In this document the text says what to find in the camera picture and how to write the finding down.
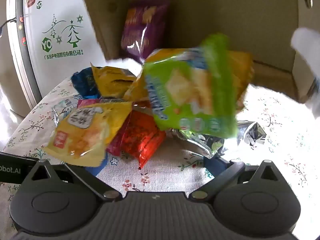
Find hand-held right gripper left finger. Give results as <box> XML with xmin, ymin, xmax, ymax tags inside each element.
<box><xmin>23</xmin><ymin>159</ymin><xmax>122</xmax><ymax>202</ymax></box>

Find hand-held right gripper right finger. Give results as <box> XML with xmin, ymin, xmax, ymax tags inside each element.
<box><xmin>189</xmin><ymin>156</ymin><xmax>285</xmax><ymax>202</ymax></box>

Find clear crinkled plastic packet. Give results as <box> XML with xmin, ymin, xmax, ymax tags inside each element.
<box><xmin>165</xmin><ymin>120</ymin><xmax>267</xmax><ymax>158</ymax></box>

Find yellow white-label snack packet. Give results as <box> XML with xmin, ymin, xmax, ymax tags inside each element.
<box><xmin>42</xmin><ymin>101</ymin><xmax>133</xmax><ymax>168</ymax></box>

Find red snack packet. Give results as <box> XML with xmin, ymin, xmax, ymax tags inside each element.
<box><xmin>120</xmin><ymin>110</ymin><xmax>167</xmax><ymax>169</ymax></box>

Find light blue snack packet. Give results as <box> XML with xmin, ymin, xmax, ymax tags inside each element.
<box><xmin>51</xmin><ymin>99</ymin><xmax>80</xmax><ymax>123</ymax></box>

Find green snack packet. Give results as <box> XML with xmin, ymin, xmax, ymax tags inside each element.
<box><xmin>142</xmin><ymin>33</ymin><xmax>238</xmax><ymax>138</ymax></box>

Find blue foil snack packet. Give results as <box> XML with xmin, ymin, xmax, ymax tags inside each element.
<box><xmin>71</xmin><ymin>67</ymin><xmax>102</xmax><ymax>99</ymax></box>

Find small yellow snack packet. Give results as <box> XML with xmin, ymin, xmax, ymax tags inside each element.
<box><xmin>90</xmin><ymin>62</ymin><xmax>137</xmax><ymax>99</ymax></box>

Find large orange snack packet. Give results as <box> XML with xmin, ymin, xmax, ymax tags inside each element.
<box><xmin>124</xmin><ymin>49</ymin><xmax>254</xmax><ymax>110</ymax></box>

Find purple snack packet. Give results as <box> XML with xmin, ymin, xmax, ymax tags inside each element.
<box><xmin>121</xmin><ymin>0</ymin><xmax>172</xmax><ymax>64</ymax></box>

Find cardboard box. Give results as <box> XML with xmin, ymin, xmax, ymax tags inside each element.
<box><xmin>77</xmin><ymin>0</ymin><xmax>320</xmax><ymax>119</ymax></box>

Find floral tablecloth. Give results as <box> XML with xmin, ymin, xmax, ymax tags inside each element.
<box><xmin>0</xmin><ymin>76</ymin><xmax>320</xmax><ymax>240</ymax></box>

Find white refrigerator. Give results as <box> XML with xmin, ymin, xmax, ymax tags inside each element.
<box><xmin>6</xmin><ymin>0</ymin><xmax>109</xmax><ymax>117</ymax></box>

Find black cable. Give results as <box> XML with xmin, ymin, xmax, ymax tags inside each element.
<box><xmin>0</xmin><ymin>18</ymin><xmax>17</xmax><ymax>37</ymax></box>

